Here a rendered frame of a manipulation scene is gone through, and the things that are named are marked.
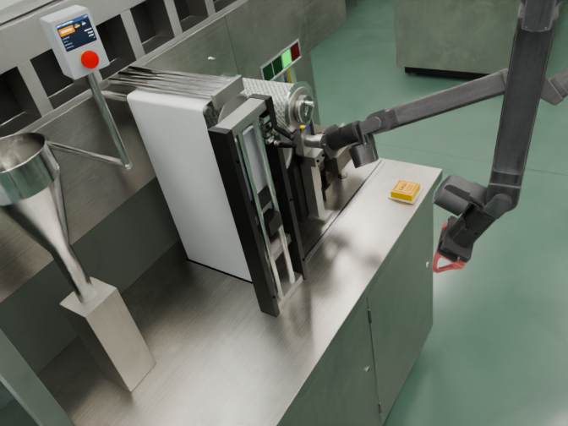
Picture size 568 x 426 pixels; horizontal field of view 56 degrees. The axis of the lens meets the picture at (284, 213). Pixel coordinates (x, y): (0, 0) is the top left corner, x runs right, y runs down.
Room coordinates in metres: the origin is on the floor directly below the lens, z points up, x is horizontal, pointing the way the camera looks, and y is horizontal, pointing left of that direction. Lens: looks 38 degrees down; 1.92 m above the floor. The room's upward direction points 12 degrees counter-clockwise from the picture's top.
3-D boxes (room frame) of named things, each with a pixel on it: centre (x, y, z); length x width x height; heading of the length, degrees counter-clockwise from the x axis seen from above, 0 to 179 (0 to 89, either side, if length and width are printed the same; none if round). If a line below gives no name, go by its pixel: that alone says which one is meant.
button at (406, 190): (1.30, -0.38, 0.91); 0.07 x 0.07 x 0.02; 50
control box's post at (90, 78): (0.93, 0.28, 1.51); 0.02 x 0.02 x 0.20
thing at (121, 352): (0.85, 0.45, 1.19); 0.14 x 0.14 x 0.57
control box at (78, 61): (0.92, 0.28, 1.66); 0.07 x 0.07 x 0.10; 34
